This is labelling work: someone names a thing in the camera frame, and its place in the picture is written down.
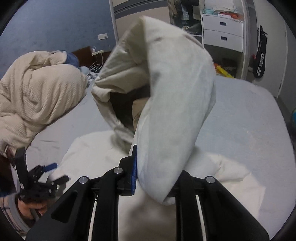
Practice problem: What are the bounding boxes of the white open wardrobe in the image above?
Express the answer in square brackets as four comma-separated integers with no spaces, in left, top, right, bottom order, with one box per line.
[110,1,288,97]

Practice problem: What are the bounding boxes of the grey-blue bed sheet mattress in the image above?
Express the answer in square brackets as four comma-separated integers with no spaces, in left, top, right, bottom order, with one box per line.
[27,76,295,237]

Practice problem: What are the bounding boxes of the blue pillow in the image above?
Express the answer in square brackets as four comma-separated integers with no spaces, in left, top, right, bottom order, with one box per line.
[65,53,80,68]

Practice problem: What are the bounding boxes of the dark wooden headboard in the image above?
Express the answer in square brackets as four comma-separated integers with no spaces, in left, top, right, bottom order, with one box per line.
[72,46,111,68]

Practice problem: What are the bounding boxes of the black Yonex racket bag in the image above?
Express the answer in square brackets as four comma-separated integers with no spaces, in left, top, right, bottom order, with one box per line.
[252,26,267,79]

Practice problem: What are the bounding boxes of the white hooded puffer jacket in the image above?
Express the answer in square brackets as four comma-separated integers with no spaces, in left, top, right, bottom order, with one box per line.
[52,16,268,240]

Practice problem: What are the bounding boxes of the left forearm striped sleeve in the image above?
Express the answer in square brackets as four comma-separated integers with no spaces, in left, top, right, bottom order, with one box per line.
[1,193,32,236]

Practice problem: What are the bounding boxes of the yellow orange toy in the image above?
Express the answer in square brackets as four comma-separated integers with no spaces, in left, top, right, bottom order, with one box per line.
[214,63,234,78]

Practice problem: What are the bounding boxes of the white wall socket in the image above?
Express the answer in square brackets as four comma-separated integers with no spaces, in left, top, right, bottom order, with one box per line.
[97,33,108,40]

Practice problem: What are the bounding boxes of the white lower drawer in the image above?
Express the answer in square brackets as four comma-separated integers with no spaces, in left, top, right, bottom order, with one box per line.
[204,30,243,53]

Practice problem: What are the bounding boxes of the white upper drawer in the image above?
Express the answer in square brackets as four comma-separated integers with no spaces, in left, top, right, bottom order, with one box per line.
[202,15,243,37]

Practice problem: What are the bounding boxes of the cream knitted blanket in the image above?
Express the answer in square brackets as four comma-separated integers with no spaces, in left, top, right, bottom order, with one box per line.
[1,51,87,156]

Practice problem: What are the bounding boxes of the person's left hand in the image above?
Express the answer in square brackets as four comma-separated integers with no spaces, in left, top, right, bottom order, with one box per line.
[17,199,48,220]

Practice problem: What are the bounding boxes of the white power strip with cable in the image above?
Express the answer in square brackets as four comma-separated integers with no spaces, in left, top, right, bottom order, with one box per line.
[89,46,104,73]

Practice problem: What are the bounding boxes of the white drawer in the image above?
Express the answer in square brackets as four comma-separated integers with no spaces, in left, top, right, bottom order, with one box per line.
[202,15,243,37]
[204,30,243,53]

